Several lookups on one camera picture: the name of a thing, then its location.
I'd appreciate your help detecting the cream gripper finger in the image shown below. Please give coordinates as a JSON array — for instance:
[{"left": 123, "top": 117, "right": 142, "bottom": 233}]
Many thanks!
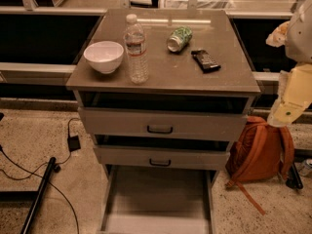
[{"left": 265, "top": 21, "right": 290, "bottom": 48}]

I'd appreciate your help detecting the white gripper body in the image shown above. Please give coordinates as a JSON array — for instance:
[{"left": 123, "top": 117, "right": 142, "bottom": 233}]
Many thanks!
[{"left": 267, "top": 63, "right": 312, "bottom": 127}]

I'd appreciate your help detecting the clear plastic water bottle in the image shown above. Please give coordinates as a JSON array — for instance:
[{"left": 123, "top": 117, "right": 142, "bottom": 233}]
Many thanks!
[{"left": 124, "top": 14, "right": 149, "bottom": 84}]

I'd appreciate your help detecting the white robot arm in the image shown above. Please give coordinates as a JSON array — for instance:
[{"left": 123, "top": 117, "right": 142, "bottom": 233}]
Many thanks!
[{"left": 266, "top": 0, "right": 312, "bottom": 127}]

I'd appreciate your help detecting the middle grey drawer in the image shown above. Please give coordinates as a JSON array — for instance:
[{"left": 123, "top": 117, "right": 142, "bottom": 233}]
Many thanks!
[{"left": 94, "top": 146, "right": 229, "bottom": 171}]

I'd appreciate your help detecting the grey drawer cabinet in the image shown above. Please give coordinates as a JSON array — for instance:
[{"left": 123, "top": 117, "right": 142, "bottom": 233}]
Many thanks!
[{"left": 65, "top": 8, "right": 262, "bottom": 234}]

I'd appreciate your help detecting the bottom grey open drawer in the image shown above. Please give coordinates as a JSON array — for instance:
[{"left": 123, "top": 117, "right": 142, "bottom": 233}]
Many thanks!
[{"left": 97, "top": 166, "right": 216, "bottom": 234}]

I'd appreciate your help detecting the top grey drawer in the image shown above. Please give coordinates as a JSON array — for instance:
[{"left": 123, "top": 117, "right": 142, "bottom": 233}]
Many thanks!
[{"left": 78, "top": 107, "right": 247, "bottom": 141}]

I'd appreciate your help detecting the orange backpack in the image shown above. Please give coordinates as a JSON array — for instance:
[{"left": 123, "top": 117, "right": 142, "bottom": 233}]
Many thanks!
[{"left": 225, "top": 116, "right": 294, "bottom": 215}]

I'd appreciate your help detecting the black snack bar packet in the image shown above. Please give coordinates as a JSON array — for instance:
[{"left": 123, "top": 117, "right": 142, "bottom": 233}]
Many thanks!
[{"left": 191, "top": 50, "right": 220, "bottom": 73}]

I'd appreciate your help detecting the green soda can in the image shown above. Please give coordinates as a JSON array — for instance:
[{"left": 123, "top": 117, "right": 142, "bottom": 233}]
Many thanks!
[{"left": 167, "top": 26, "right": 193, "bottom": 53}]

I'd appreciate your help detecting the white ceramic bowl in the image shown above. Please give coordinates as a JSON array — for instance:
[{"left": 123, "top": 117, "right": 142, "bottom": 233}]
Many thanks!
[{"left": 84, "top": 41, "right": 124, "bottom": 74}]

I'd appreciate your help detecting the black power adapter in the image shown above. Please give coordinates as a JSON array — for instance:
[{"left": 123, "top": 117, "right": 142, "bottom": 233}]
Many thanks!
[{"left": 67, "top": 136, "right": 81, "bottom": 152}]

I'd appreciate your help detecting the black metal pole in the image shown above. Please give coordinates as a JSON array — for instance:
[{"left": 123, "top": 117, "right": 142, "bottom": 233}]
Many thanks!
[{"left": 20, "top": 157, "right": 57, "bottom": 234}]

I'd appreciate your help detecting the metal railing frame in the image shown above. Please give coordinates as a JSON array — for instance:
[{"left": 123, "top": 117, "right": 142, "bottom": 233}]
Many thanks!
[{"left": 0, "top": 0, "right": 312, "bottom": 86}]

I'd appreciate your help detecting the black cable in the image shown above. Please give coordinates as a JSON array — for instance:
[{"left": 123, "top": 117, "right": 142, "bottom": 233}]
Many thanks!
[{"left": 0, "top": 117, "right": 81, "bottom": 234}]

